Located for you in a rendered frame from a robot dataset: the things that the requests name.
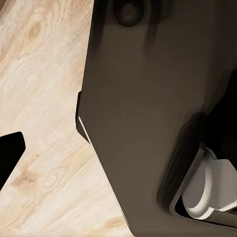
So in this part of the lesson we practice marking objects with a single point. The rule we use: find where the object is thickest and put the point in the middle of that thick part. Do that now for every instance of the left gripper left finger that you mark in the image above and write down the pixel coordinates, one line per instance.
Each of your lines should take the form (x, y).
(12, 147)

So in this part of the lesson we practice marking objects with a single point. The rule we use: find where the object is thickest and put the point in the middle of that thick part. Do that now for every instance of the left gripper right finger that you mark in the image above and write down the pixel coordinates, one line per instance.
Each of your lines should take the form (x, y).
(229, 146)

